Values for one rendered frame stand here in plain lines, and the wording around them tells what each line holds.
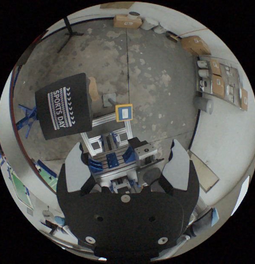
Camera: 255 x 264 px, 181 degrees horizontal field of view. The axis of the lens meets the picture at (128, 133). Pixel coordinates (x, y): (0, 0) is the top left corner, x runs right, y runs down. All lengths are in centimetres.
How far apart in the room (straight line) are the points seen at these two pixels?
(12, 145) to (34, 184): 7
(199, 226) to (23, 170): 58
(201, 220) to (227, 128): 285
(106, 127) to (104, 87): 69
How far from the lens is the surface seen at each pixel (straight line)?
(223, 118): 314
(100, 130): 153
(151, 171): 65
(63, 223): 70
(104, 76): 162
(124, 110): 67
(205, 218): 50
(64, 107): 70
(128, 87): 169
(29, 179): 17
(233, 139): 316
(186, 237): 51
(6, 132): 15
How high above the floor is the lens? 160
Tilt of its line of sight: 57 degrees down
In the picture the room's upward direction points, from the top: 146 degrees clockwise
